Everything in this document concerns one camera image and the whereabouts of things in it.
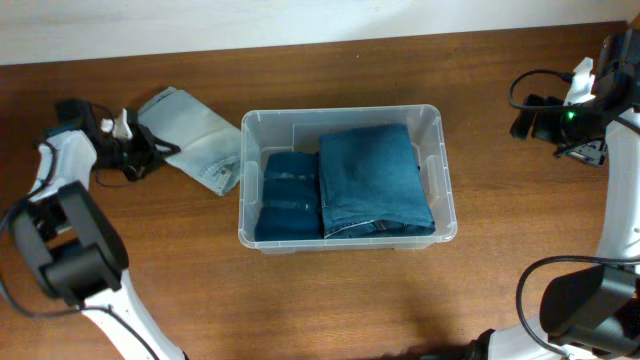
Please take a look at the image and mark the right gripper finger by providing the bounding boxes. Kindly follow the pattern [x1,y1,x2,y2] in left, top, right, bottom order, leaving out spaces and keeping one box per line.
[510,94,543,139]
[530,96,563,140]

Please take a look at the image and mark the teal garment with tape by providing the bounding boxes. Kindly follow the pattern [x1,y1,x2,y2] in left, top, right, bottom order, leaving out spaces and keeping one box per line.
[254,152,323,242]

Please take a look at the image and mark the light blue jeans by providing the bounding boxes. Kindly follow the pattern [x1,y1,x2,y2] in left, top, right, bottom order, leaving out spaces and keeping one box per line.
[138,87,241,196]

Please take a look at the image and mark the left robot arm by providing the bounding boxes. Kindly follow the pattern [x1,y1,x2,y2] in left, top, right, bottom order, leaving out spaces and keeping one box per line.
[1,99,186,359]

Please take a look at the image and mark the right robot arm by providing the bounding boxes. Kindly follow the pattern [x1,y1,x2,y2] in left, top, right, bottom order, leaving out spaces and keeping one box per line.
[465,29,639,359]

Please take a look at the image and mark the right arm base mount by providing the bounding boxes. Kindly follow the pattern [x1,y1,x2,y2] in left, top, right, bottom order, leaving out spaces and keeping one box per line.
[418,329,495,360]

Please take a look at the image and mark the clear plastic storage bin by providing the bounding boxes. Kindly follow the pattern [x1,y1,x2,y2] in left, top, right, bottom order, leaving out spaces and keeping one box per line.
[238,104,458,254]

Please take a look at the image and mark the dark blue jeans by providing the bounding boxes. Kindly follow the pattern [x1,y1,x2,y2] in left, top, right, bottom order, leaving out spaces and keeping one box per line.
[319,124,436,239]

